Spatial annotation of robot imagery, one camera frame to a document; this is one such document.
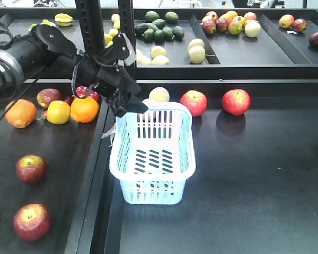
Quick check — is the peach right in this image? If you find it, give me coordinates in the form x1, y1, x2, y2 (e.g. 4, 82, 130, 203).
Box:
148, 87, 170, 102

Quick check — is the red apple tray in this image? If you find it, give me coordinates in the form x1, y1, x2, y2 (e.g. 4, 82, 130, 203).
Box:
180, 90, 208, 117
222, 89, 251, 116

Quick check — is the orange right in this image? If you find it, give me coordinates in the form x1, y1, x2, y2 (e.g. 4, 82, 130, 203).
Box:
70, 97, 99, 123

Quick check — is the red apple small middle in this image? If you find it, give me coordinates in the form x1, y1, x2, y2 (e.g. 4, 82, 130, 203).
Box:
37, 88, 62, 110

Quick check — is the light blue plastic basket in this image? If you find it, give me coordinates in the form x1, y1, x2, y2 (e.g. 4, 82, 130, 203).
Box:
109, 102, 196, 205

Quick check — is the red apple front upper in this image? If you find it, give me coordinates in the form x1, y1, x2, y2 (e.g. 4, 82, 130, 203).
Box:
15, 154, 47, 185

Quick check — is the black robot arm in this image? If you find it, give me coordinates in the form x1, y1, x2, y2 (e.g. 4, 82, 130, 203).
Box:
0, 22, 148, 117

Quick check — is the yellow round fruit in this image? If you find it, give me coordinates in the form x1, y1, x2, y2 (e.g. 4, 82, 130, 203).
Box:
47, 100, 70, 125

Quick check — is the red apple front lower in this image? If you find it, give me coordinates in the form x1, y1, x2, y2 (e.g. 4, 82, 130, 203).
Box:
13, 203, 52, 242

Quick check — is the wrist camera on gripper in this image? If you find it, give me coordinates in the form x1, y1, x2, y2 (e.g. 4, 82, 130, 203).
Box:
104, 33, 136, 66

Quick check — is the red apple far right tray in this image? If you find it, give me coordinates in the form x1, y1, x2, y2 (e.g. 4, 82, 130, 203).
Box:
222, 89, 251, 116

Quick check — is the orange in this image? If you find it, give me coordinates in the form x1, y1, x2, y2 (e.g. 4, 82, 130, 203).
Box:
5, 99, 37, 129
70, 97, 99, 123

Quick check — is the peach left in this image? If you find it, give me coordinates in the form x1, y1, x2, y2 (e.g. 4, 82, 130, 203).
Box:
142, 98, 157, 106

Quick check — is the red bell pepper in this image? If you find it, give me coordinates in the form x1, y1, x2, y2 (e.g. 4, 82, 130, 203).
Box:
76, 86, 100, 102

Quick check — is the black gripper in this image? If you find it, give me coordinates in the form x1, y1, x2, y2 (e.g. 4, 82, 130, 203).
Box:
94, 65, 148, 117

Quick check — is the black wooden display stand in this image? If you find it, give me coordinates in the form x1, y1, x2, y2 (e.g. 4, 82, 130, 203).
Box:
0, 9, 318, 253

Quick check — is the peach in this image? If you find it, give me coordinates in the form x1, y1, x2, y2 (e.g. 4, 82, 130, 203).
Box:
148, 87, 170, 102
142, 98, 157, 106

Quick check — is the red chili pepper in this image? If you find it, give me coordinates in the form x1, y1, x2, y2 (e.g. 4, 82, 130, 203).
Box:
38, 110, 47, 120

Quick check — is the orange middle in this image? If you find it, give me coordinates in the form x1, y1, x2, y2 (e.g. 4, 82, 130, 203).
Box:
5, 99, 37, 129

